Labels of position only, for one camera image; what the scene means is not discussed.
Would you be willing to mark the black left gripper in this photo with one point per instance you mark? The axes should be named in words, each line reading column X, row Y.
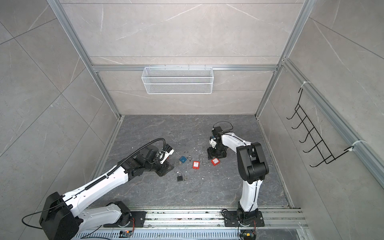
column 165, row 168

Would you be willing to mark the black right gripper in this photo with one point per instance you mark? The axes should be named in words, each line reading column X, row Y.
column 211, row 154

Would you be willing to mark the red padlock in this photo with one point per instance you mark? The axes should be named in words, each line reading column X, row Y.
column 196, row 165
column 206, row 160

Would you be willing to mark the small black padlock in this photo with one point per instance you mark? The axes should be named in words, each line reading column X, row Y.
column 179, row 177

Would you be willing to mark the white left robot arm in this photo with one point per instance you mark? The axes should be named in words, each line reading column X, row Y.
column 63, row 216

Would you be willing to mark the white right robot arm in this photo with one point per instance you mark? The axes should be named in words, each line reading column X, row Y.
column 252, row 167

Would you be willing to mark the blue padlock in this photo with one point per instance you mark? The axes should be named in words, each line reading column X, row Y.
column 184, row 159

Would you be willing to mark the white wire mesh basket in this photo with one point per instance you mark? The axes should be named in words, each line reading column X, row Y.
column 178, row 80

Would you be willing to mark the black wire hook rack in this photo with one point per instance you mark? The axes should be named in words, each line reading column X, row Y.
column 314, row 136

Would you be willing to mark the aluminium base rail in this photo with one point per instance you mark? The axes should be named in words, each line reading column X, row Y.
column 271, row 223

